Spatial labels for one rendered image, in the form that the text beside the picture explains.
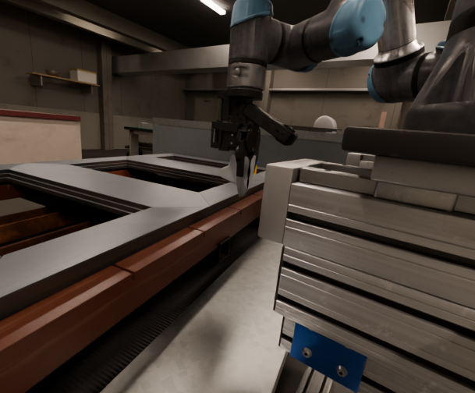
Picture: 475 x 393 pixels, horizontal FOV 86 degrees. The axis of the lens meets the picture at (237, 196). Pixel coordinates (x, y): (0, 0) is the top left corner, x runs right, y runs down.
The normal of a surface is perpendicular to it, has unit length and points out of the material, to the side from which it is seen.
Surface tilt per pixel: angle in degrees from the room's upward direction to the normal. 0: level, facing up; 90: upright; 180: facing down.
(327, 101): 90
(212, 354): 0
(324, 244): 90
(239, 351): 0
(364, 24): 88
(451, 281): 90
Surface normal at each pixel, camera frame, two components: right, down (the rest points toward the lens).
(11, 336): 0.09, -0.96
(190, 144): -0.42, 0.19
